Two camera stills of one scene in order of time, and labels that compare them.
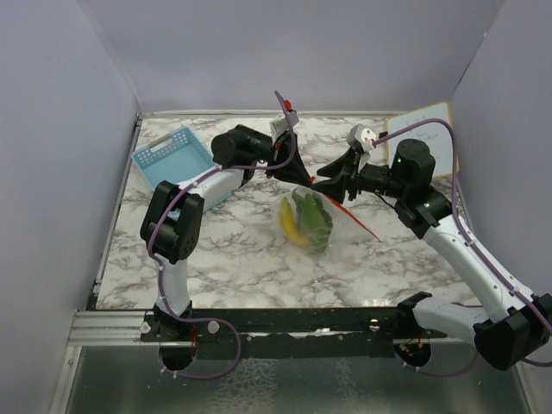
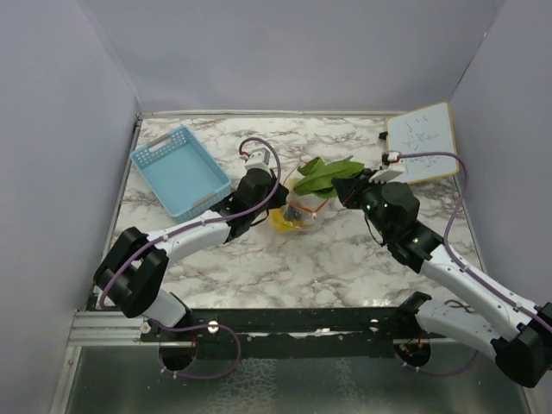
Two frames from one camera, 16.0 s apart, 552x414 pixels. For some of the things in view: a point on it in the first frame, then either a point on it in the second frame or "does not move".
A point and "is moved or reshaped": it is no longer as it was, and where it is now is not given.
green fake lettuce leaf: x=315 y=222 is moved or reshaped
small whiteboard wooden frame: x=436 y=134 does not move
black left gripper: x=296 y=172 → x=281 y=194
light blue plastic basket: x=174 y=157 does not move
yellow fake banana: x=288 y=224 → x=279 y=223
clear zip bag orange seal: x=321 y=224 is moved or reshaped
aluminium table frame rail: x=108 y=328 does not move
